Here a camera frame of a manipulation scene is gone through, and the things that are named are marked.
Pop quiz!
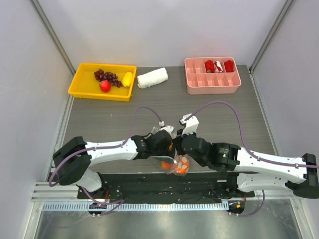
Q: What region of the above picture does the orange red fake persimmon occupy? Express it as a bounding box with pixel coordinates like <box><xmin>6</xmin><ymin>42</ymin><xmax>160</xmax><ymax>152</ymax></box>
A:
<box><xmin>161</xmin><ymin>161</ymin><xmax>172</xmax><ymax>170</ymax></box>

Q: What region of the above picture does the clear zip top bag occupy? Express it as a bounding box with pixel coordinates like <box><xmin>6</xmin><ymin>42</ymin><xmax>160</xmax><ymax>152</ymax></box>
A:
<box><xmin>151</xmin><ymin>125</ymin><xmax>190</xmax><ymax>176</ymax></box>

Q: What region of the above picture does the yellow fake mango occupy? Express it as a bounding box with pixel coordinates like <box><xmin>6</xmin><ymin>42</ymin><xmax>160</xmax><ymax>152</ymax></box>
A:
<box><xmin>122</xmin><ymin>72</ymin><xmax>133</xmax><ymax>88</ymax></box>

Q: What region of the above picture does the red fake tomato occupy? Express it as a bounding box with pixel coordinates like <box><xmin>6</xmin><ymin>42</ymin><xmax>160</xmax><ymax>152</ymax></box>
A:
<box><xmin>99</xmin><ymin>80</ymin><xmax>112</xmax><ymax>93</ymax></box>

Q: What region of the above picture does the purple fake grape bunch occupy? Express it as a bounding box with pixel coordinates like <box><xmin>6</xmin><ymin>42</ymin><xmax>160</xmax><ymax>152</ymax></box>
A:
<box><xmin>94</xmin><ymin>69</ymin><xmax>123</xmax><ymax>87</ymax></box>

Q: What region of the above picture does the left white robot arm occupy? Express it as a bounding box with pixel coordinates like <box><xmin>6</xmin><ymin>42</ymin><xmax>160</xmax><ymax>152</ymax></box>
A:
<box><xmin>49</xmin><ymin>129</ymin><xmax>176</xmax><ymax>199</ymax></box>

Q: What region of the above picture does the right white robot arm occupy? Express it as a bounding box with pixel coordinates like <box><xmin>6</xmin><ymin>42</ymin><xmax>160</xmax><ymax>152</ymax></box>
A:
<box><xmin>173</xmin><ymin>133</ymin><xmax>319</xmax><ymax>199</ymax></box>

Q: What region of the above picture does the rolled white towel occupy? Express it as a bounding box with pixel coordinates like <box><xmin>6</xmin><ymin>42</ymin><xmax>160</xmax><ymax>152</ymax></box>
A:
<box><xmin>137</xmin><ymin>67</ymin><xmax>168</xmax><ymax>89</ymax></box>

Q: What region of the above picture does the pink divided organizer box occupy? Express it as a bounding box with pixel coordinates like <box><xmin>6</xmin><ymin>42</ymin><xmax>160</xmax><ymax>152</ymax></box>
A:
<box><xmin>184</xmin><ymin>57</ymin><xmax>242</xmax><ymax>95</ymax></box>

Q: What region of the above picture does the yellow plastic tray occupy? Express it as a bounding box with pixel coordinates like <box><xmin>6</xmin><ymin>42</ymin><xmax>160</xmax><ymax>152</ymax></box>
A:
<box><xmin>68</xmin><ymin>63</ymin><xmax>137</xmax><ymax>102</ymax></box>

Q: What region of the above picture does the red rolled cloth left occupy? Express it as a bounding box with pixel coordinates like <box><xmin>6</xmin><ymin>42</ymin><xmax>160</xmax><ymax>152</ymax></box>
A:
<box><xmin>204</xmin><ymin>60</ymin><xmax>215</xmax><ymax>73</ymax></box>

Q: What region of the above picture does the red white rolled cloth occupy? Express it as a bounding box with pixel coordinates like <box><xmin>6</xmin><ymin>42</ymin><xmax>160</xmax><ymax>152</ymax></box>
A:
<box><xmin>215</xmin><ymin>60</ymin><xmax>223</xmax><ymax>73</ymax></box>

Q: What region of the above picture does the red rolled cloth right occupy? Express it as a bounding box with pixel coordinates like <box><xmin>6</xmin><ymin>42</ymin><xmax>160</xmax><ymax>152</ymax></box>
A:
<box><xmin>224</xmin><ymin>60</ymin><xmax>234</xmax><ymax>73</ymax></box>

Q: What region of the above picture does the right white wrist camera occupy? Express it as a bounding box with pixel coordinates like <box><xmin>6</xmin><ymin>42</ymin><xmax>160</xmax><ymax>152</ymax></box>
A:
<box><xmin>179</xmin><ymin>114</ymin><xmax>199</xmax><ymax>136</ymax></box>

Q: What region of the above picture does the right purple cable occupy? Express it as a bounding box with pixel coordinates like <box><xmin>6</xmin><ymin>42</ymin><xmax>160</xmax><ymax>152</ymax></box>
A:
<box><xmin>185</xmin><ymin>101</ymin><xmax>319</xmax><ymax>217</ymax></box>

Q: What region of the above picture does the perforated metal cable rail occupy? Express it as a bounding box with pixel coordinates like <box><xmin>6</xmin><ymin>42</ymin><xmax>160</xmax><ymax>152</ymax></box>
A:
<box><xmin>42</xmin><ymin>201</ymin><xmax>229</xmax><ymax>212</ymax></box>

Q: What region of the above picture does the grey aluminium corner rail right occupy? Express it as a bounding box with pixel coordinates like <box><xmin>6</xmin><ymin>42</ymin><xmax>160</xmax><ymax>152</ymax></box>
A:
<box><xmin>249</xmin><ymin>0</ymin><xmax>296</xmax><ymax>74</ymax></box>

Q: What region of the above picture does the grey aluminium corner rail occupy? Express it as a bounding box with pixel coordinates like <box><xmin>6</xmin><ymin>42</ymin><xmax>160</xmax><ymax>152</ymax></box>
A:
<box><xmin>29</xmin><ymin>0</ymin><xmax>76</xmax><ymax>75</ymax></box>
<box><xmin>249</xmin><ymin>0</ymin><xmax>296</xmax><ymax>74</ymax></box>

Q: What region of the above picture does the grey aluminium corner rail left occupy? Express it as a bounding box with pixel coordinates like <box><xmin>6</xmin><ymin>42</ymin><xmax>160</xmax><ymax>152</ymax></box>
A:
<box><xmin>29</xmin><ymin>0</ymin><xmax>76</xmax><ymax>75</ymax></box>

